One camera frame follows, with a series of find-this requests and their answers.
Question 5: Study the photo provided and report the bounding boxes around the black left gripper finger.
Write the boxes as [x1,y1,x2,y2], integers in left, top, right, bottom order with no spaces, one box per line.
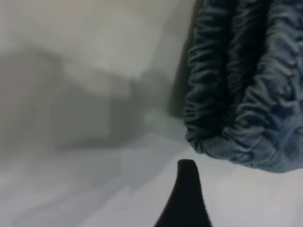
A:
[153,159,214,227]

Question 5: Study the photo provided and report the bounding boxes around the blue denim pants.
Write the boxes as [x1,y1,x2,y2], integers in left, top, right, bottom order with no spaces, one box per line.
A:
[183,0,303,175]

